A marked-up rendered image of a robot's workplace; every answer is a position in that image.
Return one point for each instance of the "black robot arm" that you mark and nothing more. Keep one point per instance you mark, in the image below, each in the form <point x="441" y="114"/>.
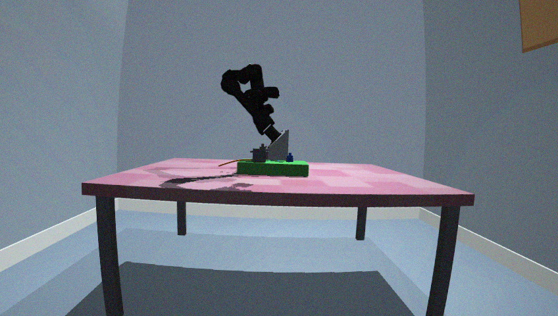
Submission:
<point x="254" y="74"/>

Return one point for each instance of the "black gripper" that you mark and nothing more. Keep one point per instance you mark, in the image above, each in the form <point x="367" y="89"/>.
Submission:
<point x="256" y="100"/>

